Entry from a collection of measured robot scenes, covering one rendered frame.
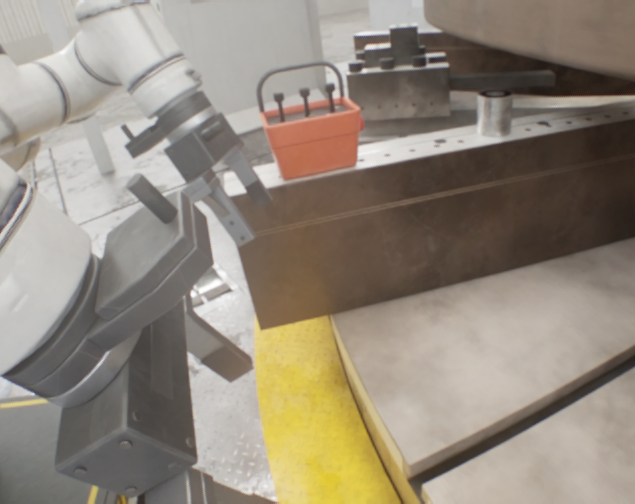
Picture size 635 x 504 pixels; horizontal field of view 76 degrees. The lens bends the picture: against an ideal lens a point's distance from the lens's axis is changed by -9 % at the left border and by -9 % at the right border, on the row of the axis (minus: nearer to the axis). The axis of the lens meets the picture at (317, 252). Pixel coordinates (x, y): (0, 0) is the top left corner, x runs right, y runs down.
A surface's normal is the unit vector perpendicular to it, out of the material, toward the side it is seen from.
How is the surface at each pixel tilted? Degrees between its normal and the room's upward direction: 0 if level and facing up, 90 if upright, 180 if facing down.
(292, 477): 0
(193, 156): 83
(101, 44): 90
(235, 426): 0
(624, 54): 90
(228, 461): 0
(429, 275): 90
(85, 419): 25
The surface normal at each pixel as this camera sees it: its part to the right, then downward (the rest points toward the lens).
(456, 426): -0.14, -0.83
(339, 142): 0.22, 0.61
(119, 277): -0.48, -0.60
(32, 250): 0.87, -0.25
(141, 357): 0.83, -0.54
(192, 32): 0.55, 0.39
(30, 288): 0.77, 0.04
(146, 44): 0.42, 0.13
